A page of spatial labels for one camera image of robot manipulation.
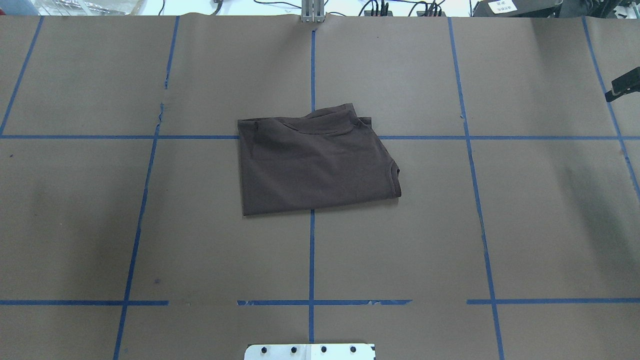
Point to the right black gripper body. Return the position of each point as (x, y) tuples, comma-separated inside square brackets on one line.
[(625, 86)]

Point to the dark brown t-shirt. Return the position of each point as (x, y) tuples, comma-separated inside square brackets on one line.
[(331, 157)]

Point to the blue tape line lengthwise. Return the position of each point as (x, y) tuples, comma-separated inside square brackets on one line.
[(478, 201)]

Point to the brown paper table cover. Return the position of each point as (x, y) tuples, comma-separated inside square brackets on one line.
[(122, 233)]

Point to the aluminium frame post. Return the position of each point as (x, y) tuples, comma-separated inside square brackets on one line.
[(313, 11)]

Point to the white metal base plate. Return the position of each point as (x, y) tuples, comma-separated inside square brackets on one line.
[(312, 351)]

